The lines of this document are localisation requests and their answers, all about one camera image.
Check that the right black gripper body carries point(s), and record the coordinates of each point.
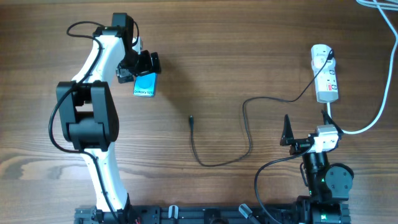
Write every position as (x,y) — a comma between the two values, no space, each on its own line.
(300,146)

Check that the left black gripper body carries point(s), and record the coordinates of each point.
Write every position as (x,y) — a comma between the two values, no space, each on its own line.
(140,64)

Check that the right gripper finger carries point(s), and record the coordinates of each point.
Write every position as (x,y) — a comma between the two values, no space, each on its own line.
(287,137)
(328,121)

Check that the blue screen Galaxy smartphone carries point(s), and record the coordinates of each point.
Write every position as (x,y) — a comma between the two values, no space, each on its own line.
(145,85)

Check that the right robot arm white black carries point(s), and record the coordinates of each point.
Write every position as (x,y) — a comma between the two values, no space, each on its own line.
(328,184)

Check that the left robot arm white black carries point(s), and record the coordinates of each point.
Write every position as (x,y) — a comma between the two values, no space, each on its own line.
(84,120)

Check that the white power strip socket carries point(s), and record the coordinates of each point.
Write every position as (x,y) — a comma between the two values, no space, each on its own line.
(323,66)

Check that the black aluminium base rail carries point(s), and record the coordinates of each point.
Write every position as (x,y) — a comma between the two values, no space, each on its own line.
(211,214)

